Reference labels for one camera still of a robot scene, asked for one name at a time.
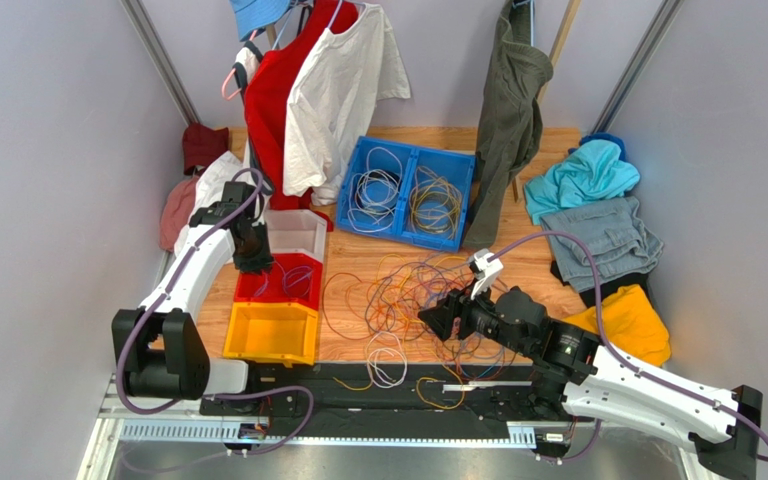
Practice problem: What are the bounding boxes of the blue cable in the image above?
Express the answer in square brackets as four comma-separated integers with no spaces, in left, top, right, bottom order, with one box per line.
[253,259,316,301]

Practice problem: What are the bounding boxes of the white cable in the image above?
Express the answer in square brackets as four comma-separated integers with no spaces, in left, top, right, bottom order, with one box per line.
[345,146,407,236]

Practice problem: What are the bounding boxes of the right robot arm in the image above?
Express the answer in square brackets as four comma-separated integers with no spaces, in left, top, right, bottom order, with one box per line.
[418,288,762,479]

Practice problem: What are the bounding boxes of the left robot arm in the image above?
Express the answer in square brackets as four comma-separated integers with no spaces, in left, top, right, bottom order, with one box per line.
[111,171,274,414]

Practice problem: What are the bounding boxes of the white storage bin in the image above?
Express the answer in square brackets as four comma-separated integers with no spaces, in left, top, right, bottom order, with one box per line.
[264,210,328,263]

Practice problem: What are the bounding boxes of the red storage bin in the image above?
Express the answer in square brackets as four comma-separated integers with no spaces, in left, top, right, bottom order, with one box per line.
[233,253,323,311]

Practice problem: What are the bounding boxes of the white cloth on floor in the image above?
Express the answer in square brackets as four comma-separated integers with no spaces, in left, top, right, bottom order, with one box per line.
[167,151,268,287]

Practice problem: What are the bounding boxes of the yellow storage bin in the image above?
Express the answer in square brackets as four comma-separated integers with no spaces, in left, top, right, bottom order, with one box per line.
[222,302,320,368]

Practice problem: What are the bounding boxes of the maroon cloth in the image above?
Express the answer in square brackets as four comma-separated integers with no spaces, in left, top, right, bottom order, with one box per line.
[182,123,230,176]

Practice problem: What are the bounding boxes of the blue divided bin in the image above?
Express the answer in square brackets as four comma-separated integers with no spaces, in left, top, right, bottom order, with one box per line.
[335,137,476,252]

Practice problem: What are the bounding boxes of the yellow cloth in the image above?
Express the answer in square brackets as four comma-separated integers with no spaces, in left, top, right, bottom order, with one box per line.
[563,284,673,369]

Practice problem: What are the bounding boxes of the red t-shirt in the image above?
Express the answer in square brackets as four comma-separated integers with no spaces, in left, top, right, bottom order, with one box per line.
[244,1,358,210]

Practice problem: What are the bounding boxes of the light blue jeans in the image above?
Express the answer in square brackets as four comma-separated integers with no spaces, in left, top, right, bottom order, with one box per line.
[540,196,664,292]

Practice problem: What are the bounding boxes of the teal cloth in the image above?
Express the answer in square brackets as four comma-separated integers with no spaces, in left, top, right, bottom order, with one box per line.
[524,141,640,225]

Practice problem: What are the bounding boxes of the white t-shirt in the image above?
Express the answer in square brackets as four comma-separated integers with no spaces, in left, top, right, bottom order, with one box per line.
[282,3,412,205]

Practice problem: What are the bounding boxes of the dark blue cloth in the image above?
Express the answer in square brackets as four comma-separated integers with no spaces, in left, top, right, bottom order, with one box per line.
[568,132,628,162]

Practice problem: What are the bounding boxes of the blue hat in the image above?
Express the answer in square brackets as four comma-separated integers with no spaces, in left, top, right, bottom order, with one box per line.
[229,0,298,41]

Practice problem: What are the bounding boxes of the olive green garment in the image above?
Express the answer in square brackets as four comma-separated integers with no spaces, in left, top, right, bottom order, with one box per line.
[462,1,554,250]

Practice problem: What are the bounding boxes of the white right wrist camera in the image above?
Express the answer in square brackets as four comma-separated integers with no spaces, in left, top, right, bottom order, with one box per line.
[468,249,503,300]

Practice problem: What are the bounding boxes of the pink cable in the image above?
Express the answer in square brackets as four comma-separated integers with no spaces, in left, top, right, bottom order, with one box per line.
[363,256,525,381]

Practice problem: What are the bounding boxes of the orange cable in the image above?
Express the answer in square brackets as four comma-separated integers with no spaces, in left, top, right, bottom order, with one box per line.
[319,256,525,384]

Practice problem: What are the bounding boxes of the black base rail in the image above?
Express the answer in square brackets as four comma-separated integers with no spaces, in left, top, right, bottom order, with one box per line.
[97,359,705,449]

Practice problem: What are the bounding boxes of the purple right arm hose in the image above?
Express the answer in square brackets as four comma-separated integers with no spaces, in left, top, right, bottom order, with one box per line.
[490,230,768,465]

